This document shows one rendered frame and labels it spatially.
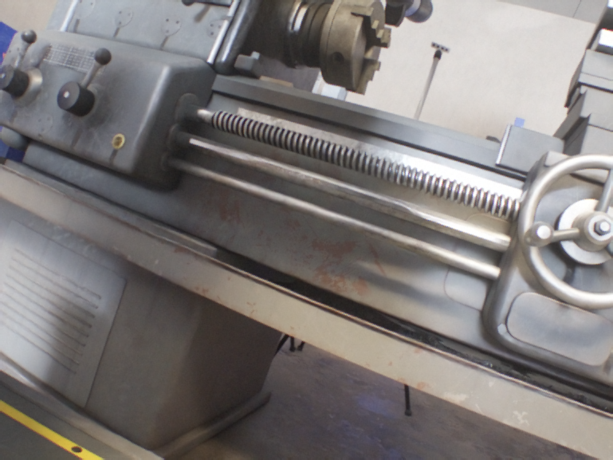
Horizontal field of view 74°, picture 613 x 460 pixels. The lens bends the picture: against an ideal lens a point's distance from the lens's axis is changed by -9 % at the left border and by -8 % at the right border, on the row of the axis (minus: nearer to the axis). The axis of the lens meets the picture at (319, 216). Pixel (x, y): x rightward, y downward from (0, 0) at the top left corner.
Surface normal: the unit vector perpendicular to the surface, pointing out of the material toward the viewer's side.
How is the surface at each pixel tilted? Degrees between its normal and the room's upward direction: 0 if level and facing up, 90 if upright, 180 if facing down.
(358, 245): 90
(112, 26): 90
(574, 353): 90
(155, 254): 90
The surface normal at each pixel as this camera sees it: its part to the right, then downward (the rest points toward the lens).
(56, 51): -0.26, -0.15
